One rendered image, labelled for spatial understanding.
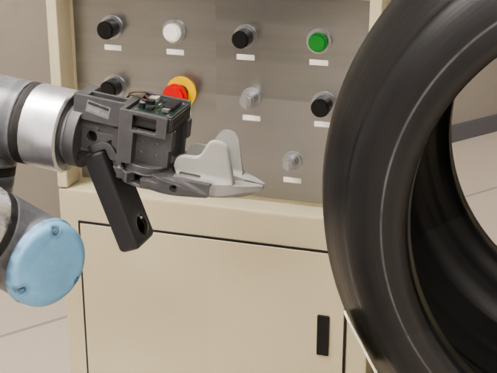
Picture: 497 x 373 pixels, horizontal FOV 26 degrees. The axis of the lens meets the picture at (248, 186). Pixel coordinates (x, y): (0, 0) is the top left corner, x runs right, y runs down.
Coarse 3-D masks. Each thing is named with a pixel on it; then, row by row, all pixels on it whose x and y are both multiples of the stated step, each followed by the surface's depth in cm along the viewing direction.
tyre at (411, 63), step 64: (448, 0) 88; (384, 64) 92; (448, 64) 88; (384, 128) 92; (448, 128) 120; (384, 192) 94; (448, 192) 122; (384, 256) 96; (448, 256) 124; (384, 320) 98; (448, 320) 121
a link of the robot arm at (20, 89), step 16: (0, 80) 115; (16, 80) 115; (0, 96) 113; (16, 96) 113; (0, 112) 113; (16, 112) 112; (0, 128) 113; (16, 128) 112; (0, 144) 114; (16, 144) 113; (0, 160) 116; (16, 160) 115
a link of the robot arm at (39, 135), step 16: (32, 96) 113; (48, 96) 113; (64, 96) 113; (32, 112) 112; (48, 112) 112; (64, 112) 112; (32, 128) 112; (48, 128) 111; (32, 144) 112; (48, 144) 112; (32, 160) 114; (48, 160) 113
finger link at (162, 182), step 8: (144, 176) 111; (152, 176) 110; (160, 176) 110; (168, 176) 110; (144, 184) 110; (152, 184) 110; (160, 184) 109; (168, 184) 109; (176, 184) 109; (184, 184) 110; (192, 184) 110; (200, 184) 110; (208, 184) 109; (160, 192) 110; (168, 192) 109; (176, 192) 109; (184, 192) 109; (192, 192) 110; (200, 192) 110; (208, 192) 110
